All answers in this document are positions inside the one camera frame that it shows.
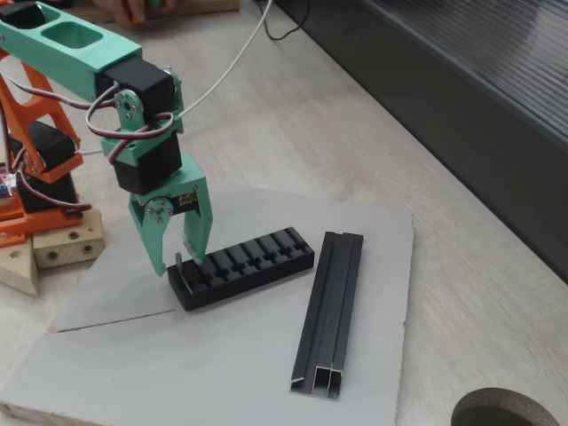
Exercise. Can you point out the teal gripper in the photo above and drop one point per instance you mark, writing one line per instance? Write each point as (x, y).
(193, 183)

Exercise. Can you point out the small metal pin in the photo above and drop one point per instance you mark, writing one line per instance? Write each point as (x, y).
(179, 265)

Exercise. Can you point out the teal and orange robot arm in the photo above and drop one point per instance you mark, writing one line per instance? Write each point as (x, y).
(53, 62)

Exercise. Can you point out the wooden arm base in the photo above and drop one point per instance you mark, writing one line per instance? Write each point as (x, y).
(66, 248)

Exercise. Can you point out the black slotted holder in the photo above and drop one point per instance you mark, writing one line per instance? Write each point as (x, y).
(248, 284)

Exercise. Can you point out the person's hand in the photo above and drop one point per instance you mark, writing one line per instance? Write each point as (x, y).
(113, 9)

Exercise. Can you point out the grey plywood board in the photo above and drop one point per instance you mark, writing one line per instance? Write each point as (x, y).
(222, 355)

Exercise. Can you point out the black aluminium profile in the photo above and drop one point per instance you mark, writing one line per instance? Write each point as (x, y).
(328, 310)

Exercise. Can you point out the red controller circuit board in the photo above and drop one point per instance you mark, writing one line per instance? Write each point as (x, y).
(5, 177)

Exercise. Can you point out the long light wooden plank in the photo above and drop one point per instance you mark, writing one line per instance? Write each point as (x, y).
(208, 5)

